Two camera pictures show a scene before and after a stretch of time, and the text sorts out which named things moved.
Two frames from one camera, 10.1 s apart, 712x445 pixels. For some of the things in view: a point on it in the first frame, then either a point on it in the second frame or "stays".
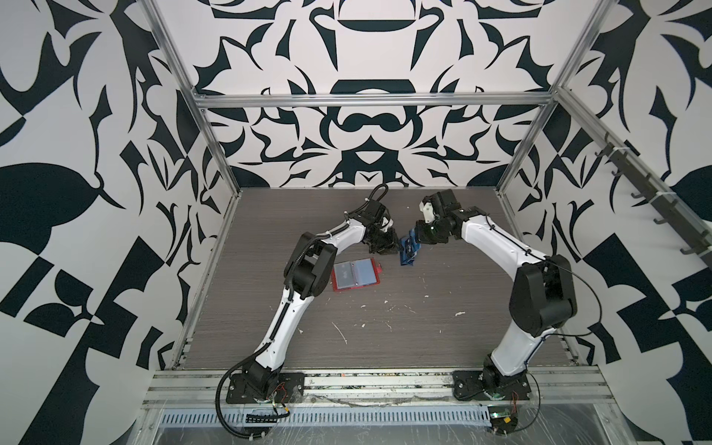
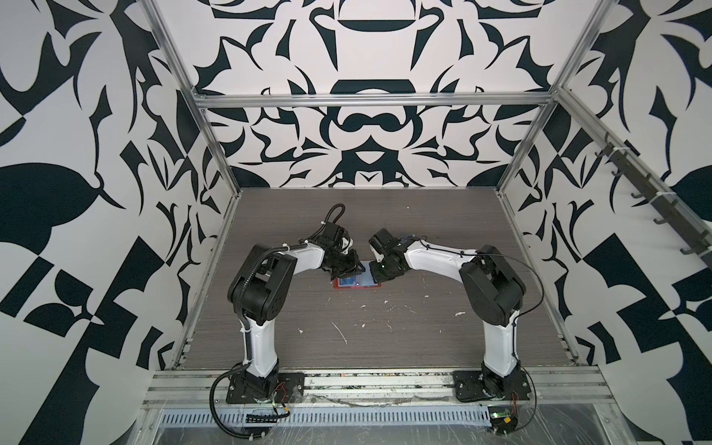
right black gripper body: x=431 y=231 → x=380 y=269
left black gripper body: x=381 y=241 → x=345 y=264
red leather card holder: x=356 y=273 stays
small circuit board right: x=502 y=418 stays
